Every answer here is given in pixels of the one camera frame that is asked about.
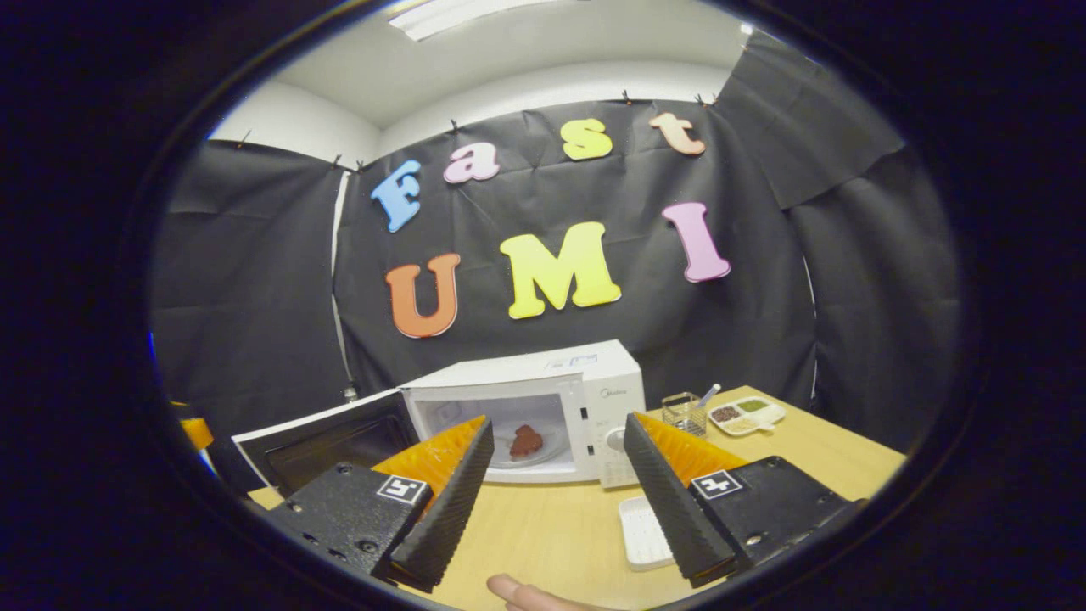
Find small white rectangular tray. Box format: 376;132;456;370
618;496;676;571

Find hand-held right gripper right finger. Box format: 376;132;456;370
624;412;865;589

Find black backdrop cloth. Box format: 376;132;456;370
148;30;964;493

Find white microwave oven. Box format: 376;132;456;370
232;339;647;499

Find ceiling light panel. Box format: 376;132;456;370
389;0;561;42

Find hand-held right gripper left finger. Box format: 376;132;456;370
270;415;495;594

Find glass turntable plate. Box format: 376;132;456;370
490;423;571;470

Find clear glass container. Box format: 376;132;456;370
662;392;708;438

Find white divided bean tray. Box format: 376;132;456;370
708;396;787;437

